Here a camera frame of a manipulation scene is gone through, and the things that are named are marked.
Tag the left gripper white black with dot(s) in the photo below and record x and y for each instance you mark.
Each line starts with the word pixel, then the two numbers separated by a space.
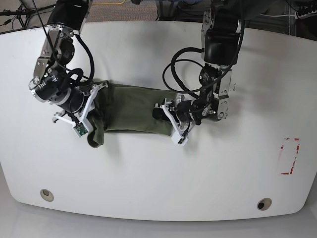
pixel 181 114

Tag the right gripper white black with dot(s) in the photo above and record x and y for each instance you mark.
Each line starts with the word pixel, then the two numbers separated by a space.
pixel 79 107

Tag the olive green T-shirt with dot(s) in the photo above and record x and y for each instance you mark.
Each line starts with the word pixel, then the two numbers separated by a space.
pixel 129 109

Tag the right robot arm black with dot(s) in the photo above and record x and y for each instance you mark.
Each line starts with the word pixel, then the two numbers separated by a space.
pixel 52 81

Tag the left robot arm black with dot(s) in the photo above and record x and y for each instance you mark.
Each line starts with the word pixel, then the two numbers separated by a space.
pixel 222 33

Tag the black tripod stand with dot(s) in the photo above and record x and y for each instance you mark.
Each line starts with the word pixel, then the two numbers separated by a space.
pixel 23 14

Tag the red tape rectangle marking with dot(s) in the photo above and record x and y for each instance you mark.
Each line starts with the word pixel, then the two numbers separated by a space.
pixel 288 155

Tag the white power strip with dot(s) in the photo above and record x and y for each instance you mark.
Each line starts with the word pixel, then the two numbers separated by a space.
pixel 306 12

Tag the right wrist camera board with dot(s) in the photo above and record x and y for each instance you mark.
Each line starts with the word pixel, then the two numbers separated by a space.
pixel 80 129

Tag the left table cable grommet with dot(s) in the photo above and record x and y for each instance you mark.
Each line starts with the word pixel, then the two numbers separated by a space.
pixel 47 195

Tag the table cable grommet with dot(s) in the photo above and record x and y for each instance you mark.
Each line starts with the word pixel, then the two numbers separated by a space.
pixel 47 195
pixel 264 204

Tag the right table cable grommet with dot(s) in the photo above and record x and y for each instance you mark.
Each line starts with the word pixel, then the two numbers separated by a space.
pixel 264 204

